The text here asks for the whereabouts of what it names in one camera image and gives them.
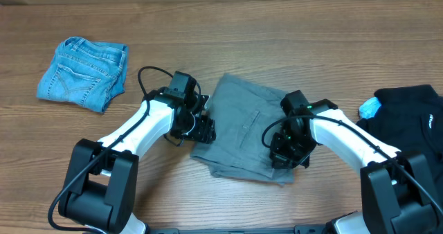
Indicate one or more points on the black garment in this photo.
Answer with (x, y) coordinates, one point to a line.
(410, 118)

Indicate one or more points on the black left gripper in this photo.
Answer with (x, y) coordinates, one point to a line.
(203, 132)

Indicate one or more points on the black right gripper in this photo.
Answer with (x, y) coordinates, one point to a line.
(282, 156)

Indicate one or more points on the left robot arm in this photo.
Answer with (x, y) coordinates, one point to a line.
(99, 190)

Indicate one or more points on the light blue cloth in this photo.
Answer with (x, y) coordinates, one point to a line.
(369, 108)

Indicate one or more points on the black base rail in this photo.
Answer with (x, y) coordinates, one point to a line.
(298, 229)

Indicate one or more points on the grey shorts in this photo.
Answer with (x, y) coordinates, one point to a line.
(242, 110)

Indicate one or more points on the folded blue denim jeans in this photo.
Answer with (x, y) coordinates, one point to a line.
(85, 73)

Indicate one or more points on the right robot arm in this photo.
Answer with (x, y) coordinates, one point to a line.
(397, 192)

